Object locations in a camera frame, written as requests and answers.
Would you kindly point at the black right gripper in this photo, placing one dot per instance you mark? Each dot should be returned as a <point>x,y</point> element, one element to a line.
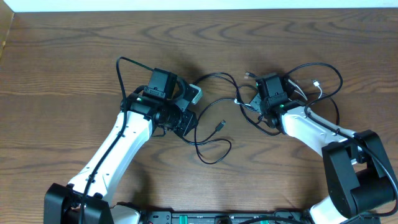
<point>255,100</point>

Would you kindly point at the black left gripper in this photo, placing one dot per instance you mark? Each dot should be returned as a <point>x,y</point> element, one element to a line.
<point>188,124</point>

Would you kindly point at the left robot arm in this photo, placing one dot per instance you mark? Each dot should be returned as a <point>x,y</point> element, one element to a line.
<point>163,103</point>

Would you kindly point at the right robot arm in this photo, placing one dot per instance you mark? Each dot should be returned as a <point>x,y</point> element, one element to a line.
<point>359,175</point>

